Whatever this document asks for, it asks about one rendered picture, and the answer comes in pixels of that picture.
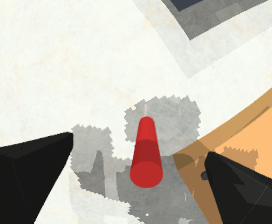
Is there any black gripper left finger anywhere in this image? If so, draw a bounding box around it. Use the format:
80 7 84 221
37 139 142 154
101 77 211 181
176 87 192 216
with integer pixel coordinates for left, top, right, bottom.
0 132 73 224

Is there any red peg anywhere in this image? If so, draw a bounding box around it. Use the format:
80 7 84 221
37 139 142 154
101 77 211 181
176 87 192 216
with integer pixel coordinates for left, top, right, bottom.
131 117 164 188

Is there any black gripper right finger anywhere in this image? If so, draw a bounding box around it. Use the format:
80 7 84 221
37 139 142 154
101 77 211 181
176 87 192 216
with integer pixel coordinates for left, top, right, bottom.
204 151 272 224

